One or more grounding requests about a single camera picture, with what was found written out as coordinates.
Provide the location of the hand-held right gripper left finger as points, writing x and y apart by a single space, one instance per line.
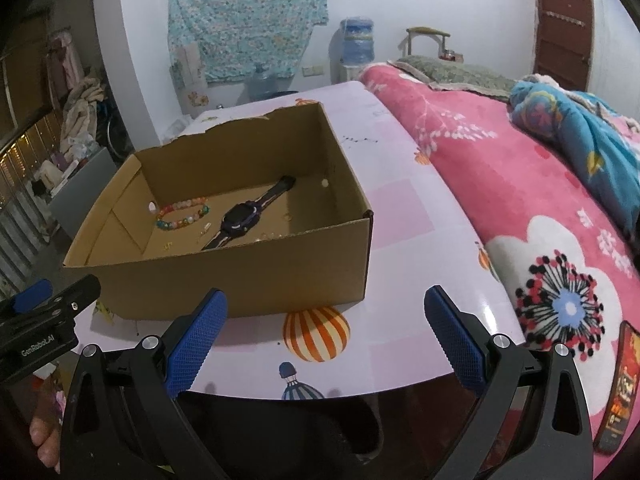
197 345

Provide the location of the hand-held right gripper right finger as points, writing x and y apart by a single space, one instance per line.
455 345

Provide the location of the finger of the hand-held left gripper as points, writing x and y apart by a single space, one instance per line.
32 294
80 292

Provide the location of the brown cardboard box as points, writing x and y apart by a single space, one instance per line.
240 280

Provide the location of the small silver clip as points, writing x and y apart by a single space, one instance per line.
205 229

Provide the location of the person's left hand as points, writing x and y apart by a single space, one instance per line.
45 440

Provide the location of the black smartphone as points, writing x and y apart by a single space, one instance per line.
620 390

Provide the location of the pink floral blanket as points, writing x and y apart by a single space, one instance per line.
500 170

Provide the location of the pile of clothes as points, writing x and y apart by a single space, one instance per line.
80 110

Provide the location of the hanging pink garment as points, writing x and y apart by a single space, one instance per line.
65 60

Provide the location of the blue printed blanket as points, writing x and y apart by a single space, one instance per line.
575 125

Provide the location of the empty clear water bottle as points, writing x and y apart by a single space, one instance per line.
260 85

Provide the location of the grey patterned pillow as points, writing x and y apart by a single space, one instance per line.
460 75

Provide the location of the white water dispenser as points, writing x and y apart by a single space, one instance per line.
345 74

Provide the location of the wooden chair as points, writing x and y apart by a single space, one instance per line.
425 31

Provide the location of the blue water jug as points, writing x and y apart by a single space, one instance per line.
357 42

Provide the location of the teal floral hanging cloth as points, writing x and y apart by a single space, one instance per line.
240 15

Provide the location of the brown wooden door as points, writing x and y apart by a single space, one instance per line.
562 30

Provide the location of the white wall socket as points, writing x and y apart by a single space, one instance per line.
312 71

